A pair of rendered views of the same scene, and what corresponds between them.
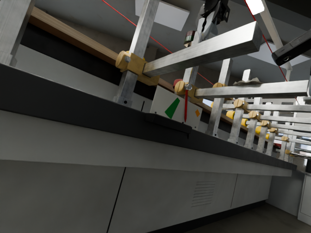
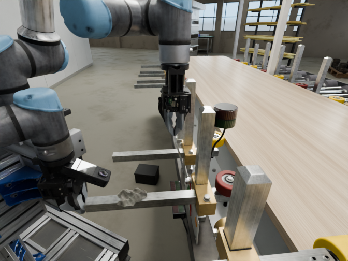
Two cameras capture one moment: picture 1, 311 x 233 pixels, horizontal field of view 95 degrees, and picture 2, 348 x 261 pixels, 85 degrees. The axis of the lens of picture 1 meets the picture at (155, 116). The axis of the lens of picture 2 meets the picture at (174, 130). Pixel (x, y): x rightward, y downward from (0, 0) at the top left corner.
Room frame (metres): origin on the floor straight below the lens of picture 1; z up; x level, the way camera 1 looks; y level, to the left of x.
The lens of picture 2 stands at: (0.73, -0.52, 1.29)
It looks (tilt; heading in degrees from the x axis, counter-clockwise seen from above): 29 degrees down; 121
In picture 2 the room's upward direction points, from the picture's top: straight up
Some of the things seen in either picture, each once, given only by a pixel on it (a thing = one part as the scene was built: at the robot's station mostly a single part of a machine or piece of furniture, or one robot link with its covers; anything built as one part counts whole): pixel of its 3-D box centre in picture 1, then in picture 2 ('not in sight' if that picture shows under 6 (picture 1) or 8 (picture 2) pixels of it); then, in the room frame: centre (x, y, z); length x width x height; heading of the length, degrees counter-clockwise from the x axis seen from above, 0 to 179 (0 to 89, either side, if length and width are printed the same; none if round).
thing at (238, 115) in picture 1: (240, 106); not in sight; (0.87, -0.50, 0.94); 0.03 x 0.03 x 0.48; 37
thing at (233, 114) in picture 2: (191, 37); (225, 111); (0.61, -0.07, 1.10); 0.06 x 0.06 x 0.02
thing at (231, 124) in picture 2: (190, 42); (223, 119); (0.61, -0.07, 1.08); 0.06 x 0.06 x 0.02
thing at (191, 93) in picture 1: (189, 92); (202, 191); (0.58, -0.11, 0.85); 0.13 x 0.06 x 0.05; 127
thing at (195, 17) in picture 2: not in sight; (183, 35); (-3.10, 6.47, 1.01); 1.57 x 1.20 x 2.02; 98
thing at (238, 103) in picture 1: (242, 106); not in sight; (0.88, -0.51, 0.95); 0.13 x 0.06 x 0.05; 127
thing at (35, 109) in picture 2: not in sight; (41, 116); (0.29, -0.35, 1.12); 0.09 x 0.08 x 0.11; 76
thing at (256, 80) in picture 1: (249, 82); (131, 194); (0.42, -0.25, 0.87); 0.09 x 0.07 x 0.02; 37
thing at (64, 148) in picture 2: not in sight; (54, 146); (0.30, -0.35, 1.05); 0.08 x 0.08 x 0.05
